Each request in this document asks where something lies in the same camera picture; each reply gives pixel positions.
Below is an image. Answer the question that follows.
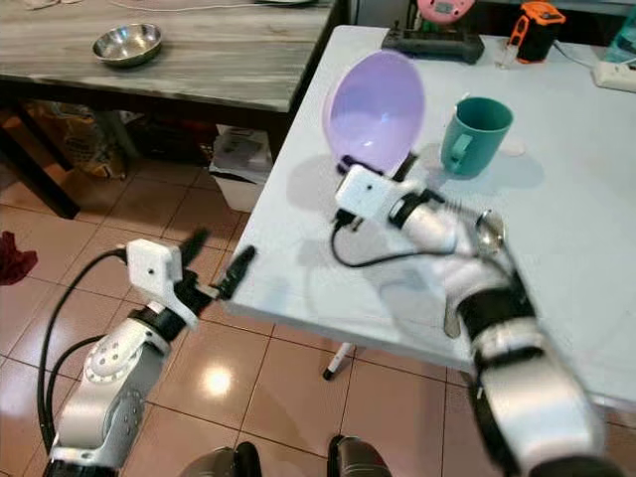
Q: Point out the lilac plastic bowl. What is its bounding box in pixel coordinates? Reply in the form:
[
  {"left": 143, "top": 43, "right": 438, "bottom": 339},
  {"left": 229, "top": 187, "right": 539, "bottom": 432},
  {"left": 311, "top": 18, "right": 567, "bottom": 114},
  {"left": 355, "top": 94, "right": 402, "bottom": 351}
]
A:
[{"left": 322, "top": 50, "right": 427, "bottom": 178}]

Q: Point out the teal plastic mug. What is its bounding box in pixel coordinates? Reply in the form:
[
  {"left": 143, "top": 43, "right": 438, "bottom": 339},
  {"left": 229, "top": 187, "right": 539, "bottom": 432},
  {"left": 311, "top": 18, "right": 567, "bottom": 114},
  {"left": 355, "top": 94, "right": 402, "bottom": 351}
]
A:
[{"left": 440, "top": 96, "right": 515, "bottom": 180}]

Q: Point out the white storage box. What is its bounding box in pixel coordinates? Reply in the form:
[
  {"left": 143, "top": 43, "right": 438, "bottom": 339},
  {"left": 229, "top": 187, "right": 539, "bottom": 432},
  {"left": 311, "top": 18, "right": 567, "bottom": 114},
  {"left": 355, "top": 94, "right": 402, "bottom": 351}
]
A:
[{"left": 211, "top": 125, "right": 270, "bottom": 213}]

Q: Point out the metal spoon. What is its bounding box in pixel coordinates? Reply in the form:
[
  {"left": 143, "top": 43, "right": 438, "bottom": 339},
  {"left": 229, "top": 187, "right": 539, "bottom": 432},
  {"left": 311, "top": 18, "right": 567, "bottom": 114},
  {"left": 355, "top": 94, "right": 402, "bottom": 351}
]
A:
[
  {"left": 475, "top": 208, "right": 507, "bottom": 259},
  {"left": 442, "top": 296, "right": 464, "bottom": 340}
]

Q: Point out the black tray-shaped device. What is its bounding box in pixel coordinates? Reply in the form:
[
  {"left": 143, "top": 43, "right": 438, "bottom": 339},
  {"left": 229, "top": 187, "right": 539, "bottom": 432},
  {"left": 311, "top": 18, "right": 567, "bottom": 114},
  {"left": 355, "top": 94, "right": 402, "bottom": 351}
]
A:
[{"left": 382, "top": 24, "right": 487, "bottom": 65}]

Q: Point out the grey marble-top table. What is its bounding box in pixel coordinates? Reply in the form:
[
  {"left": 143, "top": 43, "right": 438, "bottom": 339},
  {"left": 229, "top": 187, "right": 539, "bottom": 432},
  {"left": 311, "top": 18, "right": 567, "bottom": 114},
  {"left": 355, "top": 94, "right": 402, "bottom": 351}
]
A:
[{"left": 0, "top": 0, "right": 349, "bottom": 221}]

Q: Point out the pink round appliance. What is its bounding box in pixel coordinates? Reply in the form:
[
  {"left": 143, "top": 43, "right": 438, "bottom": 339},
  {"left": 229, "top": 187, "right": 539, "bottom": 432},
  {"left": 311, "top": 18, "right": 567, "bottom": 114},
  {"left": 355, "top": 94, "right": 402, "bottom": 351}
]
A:
[{"left": 414, "top": 0, "right": 477, "bottom": 24}]

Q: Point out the black left robot foot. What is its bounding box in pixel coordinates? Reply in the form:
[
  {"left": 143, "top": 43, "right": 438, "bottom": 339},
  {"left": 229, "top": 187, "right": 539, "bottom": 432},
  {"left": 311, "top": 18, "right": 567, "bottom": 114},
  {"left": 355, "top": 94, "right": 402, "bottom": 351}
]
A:
[{"left": 178, "top": 444, "right": 265, "bottom": 477}]

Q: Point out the black robot foot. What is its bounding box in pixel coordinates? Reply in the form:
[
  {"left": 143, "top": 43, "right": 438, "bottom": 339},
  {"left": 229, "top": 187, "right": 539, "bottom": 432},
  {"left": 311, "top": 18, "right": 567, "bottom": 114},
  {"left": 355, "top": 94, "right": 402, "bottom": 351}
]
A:
[
  {"left": 325, "top": 434, "right": 404, "bottom": 477},
  {"left": 178, "top": 444, "right": 265, "bottom": 477}
]

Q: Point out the brown printed bag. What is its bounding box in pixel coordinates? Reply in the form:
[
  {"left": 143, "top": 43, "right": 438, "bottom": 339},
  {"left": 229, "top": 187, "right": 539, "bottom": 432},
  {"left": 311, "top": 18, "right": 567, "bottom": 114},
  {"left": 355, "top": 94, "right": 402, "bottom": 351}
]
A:
[{"left": 15, "top": 99, "right": 122, "bottom": 172}]

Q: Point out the dark red cloth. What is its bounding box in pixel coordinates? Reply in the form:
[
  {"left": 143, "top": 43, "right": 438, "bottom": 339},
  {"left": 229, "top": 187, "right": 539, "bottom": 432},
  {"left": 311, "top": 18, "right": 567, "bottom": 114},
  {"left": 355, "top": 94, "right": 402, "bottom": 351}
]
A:
[{"left": 0, "top": 232, "right": 40, "bottom": 287}]

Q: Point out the white folding table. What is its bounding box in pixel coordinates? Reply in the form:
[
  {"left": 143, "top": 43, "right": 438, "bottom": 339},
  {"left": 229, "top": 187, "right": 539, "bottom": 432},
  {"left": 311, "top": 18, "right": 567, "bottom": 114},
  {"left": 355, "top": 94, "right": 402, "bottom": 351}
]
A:
[{"left": 224, "top": 25, "right": 636, "bottom": 438}]

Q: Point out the orange and black power tool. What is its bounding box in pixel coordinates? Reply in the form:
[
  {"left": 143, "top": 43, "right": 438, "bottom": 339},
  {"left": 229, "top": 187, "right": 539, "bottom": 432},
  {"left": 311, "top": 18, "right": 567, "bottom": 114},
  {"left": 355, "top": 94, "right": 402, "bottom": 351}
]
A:
[{"left": 511, "top": 2, "right": 566, "bottom": 67}]

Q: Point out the small stainless steel bowl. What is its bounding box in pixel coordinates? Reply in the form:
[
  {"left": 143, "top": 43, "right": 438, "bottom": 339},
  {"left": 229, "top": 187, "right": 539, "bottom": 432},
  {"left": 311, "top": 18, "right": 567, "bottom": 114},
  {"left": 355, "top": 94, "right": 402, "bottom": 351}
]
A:
[{"left": 92, "top": 24, "right": 163, "bottom": 69}]

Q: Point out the black right robot foot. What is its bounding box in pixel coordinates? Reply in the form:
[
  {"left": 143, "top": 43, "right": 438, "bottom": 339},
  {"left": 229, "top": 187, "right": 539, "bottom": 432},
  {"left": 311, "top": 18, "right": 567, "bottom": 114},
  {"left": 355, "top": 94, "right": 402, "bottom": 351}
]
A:
[{"left": 325, "top": 434, "right": 404, "bottom": 477}]

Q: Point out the white power strip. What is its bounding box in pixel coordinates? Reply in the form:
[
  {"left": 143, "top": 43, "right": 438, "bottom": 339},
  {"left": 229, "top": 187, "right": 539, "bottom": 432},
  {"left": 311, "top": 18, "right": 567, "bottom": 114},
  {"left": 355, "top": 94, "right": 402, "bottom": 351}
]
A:
[{"left": 592, "top": 60, "right": 636, "bottom": 93}]

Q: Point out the teal container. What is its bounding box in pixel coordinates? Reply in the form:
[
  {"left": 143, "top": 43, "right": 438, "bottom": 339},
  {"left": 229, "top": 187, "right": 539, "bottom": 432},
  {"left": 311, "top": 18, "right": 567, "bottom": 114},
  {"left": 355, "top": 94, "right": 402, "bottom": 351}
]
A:
[{"left": 610, "top": 8, "right": 636, "bottom": 62}]

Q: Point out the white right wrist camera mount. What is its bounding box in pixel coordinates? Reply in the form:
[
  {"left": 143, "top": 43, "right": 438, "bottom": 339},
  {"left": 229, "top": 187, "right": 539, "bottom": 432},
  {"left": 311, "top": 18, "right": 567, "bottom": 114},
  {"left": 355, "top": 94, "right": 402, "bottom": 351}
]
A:
[{"left": 334, "top": 163, "right": 404, "bottom": 223}]

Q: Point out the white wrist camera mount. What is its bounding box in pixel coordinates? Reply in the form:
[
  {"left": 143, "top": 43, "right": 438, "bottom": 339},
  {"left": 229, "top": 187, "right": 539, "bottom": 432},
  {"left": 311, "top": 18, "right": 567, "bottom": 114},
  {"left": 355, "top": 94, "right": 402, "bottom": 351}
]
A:
[
  {"left": 124, "top": 239, "right": 201, "bottom": 330},
  {"left": 334, "top": 163, "right": 404, "bottom": 223}
]

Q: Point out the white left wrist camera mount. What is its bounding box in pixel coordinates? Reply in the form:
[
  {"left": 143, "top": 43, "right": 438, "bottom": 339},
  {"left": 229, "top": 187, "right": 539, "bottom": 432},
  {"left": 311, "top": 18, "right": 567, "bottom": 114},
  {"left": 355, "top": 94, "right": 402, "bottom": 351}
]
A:
[{"left": 124, "top": 239, "right": 201, "bottom": 330}]

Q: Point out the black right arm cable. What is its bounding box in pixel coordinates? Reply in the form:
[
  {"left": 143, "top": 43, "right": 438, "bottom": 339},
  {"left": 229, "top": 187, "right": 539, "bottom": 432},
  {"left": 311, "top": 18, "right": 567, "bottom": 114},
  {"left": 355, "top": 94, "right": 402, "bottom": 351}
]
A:
[{"left": 329, "top": 213, "right": 459, "bottom": 270}]

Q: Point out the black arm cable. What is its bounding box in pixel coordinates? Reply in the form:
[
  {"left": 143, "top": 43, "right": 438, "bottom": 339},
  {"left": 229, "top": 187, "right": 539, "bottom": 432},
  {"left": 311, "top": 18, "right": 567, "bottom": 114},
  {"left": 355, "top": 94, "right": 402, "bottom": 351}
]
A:
[
  {"left": 329, "top": 213, "right": 459, "bottom": 270},
  {"left": 37, "top": 247, "right": 131, "bottom": 469}
]

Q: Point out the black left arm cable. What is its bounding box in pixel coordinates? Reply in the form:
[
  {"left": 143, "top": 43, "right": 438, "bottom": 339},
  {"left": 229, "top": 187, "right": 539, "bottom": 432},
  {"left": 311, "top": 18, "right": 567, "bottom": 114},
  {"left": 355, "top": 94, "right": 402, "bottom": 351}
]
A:
[{"left": 37, "top": 247, "right": 131, "bottom": 469}]

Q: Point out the thin white cable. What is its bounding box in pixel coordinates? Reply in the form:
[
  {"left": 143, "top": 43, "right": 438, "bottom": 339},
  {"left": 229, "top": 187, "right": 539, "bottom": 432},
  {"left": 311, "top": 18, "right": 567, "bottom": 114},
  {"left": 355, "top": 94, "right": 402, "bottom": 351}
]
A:
[{"left": 551, "top": 44, "right": 603, "bottom": 73}]

